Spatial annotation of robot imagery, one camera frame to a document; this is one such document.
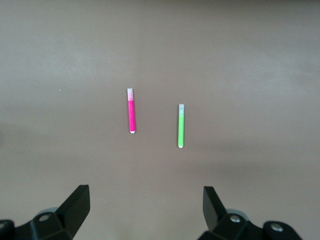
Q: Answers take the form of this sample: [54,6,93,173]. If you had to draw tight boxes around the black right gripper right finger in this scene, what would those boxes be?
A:
[198,185,305,240]

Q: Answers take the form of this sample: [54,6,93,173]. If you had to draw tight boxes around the pink highlighter pen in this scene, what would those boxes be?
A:
[126,88,137,135]

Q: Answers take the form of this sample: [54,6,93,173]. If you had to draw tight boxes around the green highlighter pen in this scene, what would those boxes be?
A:
[177,104,186,149]

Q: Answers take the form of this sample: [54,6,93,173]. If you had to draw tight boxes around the brown table cover sheet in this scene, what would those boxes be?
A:
[0,0,320,240]

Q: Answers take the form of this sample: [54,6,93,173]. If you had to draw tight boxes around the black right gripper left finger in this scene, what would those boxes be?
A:
[0,184,90,240]

